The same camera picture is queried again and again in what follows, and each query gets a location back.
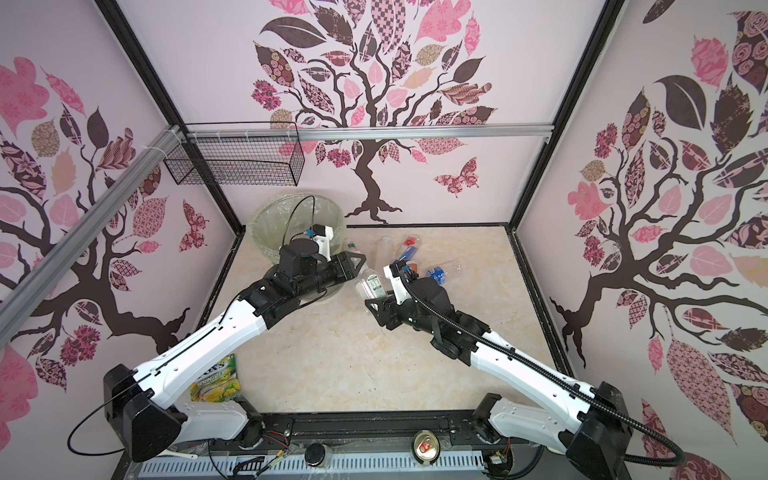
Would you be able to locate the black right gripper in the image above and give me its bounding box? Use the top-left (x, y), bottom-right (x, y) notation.
top-left (366, 288), bottom-right (440, 339)

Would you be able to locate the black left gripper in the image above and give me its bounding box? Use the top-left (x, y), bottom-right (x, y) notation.
top-left (296, 250), bottom-right (367, 300)

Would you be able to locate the small bottle blue label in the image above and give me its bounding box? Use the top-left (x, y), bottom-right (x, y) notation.
top-left (426, 263), bottom-right (461, 286)

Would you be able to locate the clear bottle green white label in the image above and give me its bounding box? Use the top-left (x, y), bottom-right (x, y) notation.
top-left (355, 268), bottom-right (387, 301)

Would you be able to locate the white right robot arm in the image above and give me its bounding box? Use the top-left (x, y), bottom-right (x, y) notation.
top-left (365, 275), bottom-right (632, 479)

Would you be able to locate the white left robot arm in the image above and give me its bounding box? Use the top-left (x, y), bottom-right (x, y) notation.
top-left (103, 238), bottom-right (366, 462)

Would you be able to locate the clear bottle green cap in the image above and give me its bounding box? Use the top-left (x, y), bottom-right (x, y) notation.
top-left (344, 238), bottom-right (361, 254)

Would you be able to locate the clear bottle pink blue label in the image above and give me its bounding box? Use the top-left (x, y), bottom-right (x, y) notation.
top-left (395, 236), bottom-right (421, 262)

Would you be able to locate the tin can on base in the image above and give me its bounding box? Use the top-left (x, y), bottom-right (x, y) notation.
top-left (411, 430), bottom-right (441, 465)

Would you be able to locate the green snack bag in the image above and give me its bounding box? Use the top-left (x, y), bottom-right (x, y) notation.
top-left (189, 354), bottom-right (241, 403)

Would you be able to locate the white vented base panel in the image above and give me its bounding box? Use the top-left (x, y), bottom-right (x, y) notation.
top-left (137, 451), bottom-right (487, 480)

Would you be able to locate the black round knob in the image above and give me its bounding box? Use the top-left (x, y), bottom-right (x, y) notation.
top-left (304, 443), bottom-right (331, 468)

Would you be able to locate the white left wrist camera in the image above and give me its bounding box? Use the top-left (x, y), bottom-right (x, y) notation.
top-left (306, 224), bottom-right (334, 261)

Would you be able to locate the black wire wall basket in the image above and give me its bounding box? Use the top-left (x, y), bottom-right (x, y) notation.
top-left (164, 120), bottom-right (305, 187)

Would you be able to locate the aluminium rail back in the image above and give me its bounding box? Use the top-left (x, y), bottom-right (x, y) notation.
top-left (186, 123), bottom-right (554, 141)

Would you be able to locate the aluminium rail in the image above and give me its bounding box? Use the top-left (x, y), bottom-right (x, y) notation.
top-left (1, 125), bottom-right (184, 345)
top-left (186, 123), bottom-right (554, 141)

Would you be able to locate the aluminium rail left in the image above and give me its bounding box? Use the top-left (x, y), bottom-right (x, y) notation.
top-left (1, 125), bottom-right (184, 345)

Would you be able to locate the black corrugated cable hose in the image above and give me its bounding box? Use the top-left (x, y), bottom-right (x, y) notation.
top-left (398, 266), bottom-right (686, 468)

